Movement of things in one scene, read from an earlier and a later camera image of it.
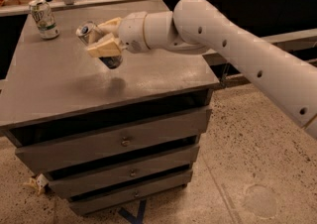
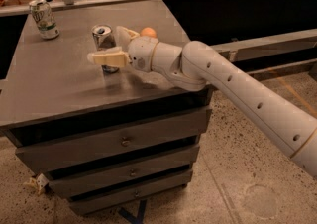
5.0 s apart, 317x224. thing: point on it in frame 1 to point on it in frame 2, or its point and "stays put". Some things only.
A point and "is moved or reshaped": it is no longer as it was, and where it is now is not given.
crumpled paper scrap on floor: [38, 182] stays put
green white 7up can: [44, 18] stays put
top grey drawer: [67, 151] stays put
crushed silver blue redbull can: [89, 33] is moved or reshaped
